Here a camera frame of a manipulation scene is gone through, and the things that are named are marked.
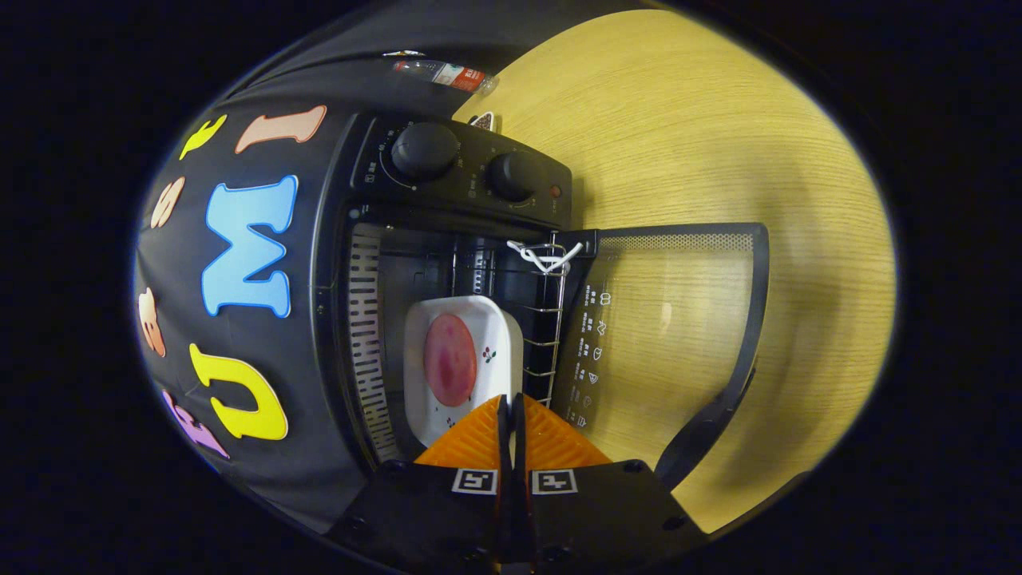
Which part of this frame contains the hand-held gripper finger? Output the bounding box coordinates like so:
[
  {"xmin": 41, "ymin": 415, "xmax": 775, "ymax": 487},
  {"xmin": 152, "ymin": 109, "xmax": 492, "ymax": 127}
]
[
  {"xmin": 512, "ymin": 393, "xmax": 710, "ymax": 569},
  {"xmin": 323, "ymin": 394, "xmax": 512, "ymax": 572}
]

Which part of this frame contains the pink ham slice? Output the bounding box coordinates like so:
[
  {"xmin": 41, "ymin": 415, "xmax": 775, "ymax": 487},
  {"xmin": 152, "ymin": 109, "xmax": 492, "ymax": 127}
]
[{"xmin": 423, "ymin": 313, "xmax": 478, "ymax": 407}]

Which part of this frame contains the white square food tray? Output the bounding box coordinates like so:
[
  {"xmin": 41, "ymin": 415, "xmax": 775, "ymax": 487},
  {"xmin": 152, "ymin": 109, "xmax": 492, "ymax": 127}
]
[{"xmin": 403, "ymin": 295, "xmax": 525, "ymax": 448}]

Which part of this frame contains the black toaster oven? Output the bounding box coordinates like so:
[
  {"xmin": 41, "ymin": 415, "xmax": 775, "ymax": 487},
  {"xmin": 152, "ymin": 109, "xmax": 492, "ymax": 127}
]
[{"xmin": 311, "ymin": 108, "xmax": 771, "ymax": 492}]

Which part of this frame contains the clear plastic water bottle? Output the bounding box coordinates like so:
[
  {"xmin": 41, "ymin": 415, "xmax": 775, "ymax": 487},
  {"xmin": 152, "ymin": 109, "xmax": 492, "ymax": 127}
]
[{"xmin": 391, "ymin": 58, "xmax": 500, "ymax": 97}]

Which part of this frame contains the white string tie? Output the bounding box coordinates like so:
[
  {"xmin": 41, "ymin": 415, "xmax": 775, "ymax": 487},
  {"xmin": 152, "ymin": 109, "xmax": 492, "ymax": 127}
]
[{"xmin": 507, "ymin": 238, "xmax": 584, "ymax": 276}]

